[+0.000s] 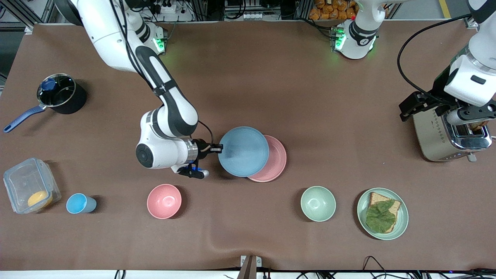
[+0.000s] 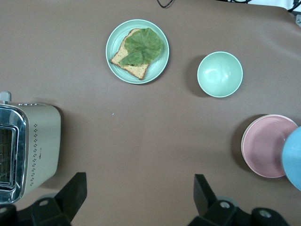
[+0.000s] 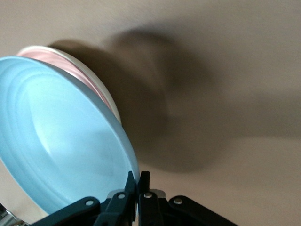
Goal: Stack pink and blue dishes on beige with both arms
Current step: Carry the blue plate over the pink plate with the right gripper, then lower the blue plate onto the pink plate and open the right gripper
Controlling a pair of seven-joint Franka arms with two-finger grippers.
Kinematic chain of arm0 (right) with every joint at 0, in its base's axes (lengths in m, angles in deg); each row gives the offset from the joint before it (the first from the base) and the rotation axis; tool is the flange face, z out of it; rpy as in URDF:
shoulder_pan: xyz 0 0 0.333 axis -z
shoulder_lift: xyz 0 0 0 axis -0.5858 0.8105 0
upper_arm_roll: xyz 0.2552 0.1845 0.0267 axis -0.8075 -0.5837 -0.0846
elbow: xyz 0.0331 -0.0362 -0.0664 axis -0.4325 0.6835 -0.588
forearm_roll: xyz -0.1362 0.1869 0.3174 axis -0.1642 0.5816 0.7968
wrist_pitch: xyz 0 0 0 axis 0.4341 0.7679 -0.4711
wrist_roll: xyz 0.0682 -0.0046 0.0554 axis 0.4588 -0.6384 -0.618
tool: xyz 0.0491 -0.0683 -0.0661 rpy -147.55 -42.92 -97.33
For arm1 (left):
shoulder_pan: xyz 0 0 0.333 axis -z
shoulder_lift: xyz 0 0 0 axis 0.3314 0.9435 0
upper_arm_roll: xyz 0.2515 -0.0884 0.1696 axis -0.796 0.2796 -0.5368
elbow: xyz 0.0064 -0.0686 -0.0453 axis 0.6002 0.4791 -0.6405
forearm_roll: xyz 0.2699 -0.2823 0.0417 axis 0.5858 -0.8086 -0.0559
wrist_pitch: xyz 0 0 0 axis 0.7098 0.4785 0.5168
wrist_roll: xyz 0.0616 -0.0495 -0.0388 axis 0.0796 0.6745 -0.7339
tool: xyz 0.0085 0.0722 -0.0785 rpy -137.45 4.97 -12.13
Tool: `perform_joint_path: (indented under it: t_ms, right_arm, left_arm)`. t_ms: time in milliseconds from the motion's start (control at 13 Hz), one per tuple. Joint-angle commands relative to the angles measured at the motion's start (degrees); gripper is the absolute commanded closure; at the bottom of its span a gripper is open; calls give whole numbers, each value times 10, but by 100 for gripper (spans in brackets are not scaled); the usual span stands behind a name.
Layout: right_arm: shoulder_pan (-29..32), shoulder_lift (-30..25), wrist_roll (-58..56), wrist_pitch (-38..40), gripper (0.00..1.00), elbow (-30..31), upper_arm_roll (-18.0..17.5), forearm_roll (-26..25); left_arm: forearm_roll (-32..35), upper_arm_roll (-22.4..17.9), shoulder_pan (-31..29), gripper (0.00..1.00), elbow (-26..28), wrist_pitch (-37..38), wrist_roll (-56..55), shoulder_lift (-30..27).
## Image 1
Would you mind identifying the blue plate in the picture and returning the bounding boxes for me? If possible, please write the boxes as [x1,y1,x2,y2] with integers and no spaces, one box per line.
[218,126,270,178]

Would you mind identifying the pink plate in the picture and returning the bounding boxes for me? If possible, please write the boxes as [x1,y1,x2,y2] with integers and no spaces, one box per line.
[247,135,288,183]

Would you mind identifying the beige and chrome toaster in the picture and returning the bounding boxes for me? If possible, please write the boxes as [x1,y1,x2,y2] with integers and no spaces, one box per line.
[413,107,493,162]

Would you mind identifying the pink bowl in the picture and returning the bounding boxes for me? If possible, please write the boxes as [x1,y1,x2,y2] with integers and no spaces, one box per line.
[147,184,182,219]

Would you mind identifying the toast slice under lettuce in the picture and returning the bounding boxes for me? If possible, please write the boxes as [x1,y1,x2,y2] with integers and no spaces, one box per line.
[368,192,401,233]

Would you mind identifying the green plate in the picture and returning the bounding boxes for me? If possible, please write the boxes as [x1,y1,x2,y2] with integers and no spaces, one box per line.
[357,188,409,240]

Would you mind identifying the green bowl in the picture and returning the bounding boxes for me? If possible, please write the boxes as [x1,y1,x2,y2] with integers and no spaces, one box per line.
[301,186,336,222]

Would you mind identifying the green lettuce leaf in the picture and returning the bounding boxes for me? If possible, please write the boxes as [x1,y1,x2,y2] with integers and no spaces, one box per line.
[365,200,396,234]

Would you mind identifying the orange snack bags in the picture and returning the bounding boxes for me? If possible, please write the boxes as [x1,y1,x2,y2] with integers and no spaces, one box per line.
[309,0,359,21]

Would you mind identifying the blue cup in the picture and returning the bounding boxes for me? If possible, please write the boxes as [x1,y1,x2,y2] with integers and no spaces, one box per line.
[66,193,97,214]

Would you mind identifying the glass lid with blue knob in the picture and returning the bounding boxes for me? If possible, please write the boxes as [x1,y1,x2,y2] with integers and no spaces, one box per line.
[38,74,76,107]

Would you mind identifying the orange food piece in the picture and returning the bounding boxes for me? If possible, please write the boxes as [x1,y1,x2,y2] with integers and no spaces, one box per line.
[27,191,53,210]

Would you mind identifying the clear plastic container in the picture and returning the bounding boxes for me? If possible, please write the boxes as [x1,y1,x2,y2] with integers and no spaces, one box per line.
[3,157,62,214]

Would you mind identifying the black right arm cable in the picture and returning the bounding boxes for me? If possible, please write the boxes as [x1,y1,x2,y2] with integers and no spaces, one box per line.
[110,0,215,146]

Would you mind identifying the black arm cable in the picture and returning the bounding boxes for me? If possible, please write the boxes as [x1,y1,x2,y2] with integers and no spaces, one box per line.
[110,0,215,146]
[397,14,472,98]

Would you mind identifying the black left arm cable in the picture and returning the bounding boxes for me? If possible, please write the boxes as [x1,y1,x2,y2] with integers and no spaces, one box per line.
[397,14,472,98]

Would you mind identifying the metal table bracket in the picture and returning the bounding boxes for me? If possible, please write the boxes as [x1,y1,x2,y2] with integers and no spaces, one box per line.
[239,255,263,279]

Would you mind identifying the black pot with blue handle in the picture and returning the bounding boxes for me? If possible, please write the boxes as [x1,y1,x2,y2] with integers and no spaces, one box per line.
[3,73,88,133]

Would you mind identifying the black looped cable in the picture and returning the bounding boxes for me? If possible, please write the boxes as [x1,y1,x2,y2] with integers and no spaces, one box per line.
[362,255,393,279]

